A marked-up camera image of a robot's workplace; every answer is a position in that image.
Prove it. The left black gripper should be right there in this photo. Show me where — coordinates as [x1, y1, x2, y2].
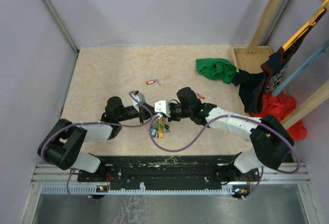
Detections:
[117, 102, 156, 123]

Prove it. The large keyring with tagged keys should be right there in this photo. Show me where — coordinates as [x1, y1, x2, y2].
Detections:
[148, 118, 171, 139]

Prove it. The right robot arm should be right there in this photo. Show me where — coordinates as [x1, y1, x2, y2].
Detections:
[166, 87, 295, 181]

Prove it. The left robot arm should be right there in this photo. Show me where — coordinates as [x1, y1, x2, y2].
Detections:
[38, 91, 155, 181]

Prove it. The key with red tag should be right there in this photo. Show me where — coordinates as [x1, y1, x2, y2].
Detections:
[146, 79, 161, 86]

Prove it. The green cloth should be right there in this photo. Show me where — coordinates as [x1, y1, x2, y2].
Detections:
[196, 58, 237, 84]

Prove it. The dark navy shirt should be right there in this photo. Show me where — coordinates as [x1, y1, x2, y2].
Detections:
[232, 30, 309, 114]

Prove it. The red cloth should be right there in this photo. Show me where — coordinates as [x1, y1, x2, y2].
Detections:
[249, 92, 307, 141]

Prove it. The light blue hanger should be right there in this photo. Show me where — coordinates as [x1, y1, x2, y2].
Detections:
[272, 40, 329, 97]

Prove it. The yellow hanger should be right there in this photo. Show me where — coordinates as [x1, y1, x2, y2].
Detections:
[282, 0, 328, 51]

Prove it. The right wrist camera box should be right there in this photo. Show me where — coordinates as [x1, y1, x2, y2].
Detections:
[154, 100, 171, 118]

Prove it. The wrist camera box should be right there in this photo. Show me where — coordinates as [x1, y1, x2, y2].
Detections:
[154, 100, 171, 118]
[129, 90, 145, 111]

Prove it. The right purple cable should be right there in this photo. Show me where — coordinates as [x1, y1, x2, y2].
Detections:
[149, 113, 301, 200]

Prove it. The purple cable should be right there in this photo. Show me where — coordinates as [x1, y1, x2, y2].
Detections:
[41, 90, 155, 203]
[149, 113, 301, 200]

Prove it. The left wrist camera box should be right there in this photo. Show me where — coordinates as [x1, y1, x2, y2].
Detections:
[129, 90, 145, 111]

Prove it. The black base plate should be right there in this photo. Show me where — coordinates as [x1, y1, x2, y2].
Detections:
[77, 155, 261, 191]

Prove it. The wooden rack frame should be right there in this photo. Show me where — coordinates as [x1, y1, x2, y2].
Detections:
[231, 0, 328, 128]

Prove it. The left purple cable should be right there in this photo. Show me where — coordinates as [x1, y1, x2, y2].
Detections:
[41, 90, 155, 203]

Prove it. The aluminium rail frame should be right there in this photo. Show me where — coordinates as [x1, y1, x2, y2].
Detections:
[19, 134, 319, 224]

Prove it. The grey corner wall post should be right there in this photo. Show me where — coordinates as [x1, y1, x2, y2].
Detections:
[41, 0, 80, 55]

